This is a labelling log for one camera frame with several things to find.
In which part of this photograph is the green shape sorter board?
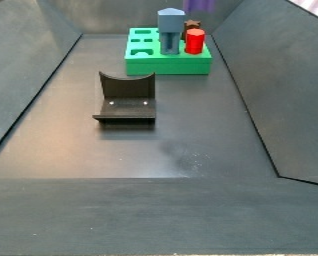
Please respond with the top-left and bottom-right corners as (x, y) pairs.
(125, 28), (213, 75)

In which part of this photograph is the purple arch block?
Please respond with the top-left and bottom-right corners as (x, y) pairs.
(184, 0), (216, 12)

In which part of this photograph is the brown star block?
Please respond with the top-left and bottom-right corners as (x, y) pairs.
(182, 20), (201, 40)

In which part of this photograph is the blue pentagon block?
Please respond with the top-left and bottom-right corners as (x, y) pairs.
(158, 8), (186, 55)

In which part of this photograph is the red heptagon block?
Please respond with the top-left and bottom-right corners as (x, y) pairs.
(185, 28), (206, 54)

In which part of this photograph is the black curved stand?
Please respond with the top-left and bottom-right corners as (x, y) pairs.
(93, 72), (157, 122)

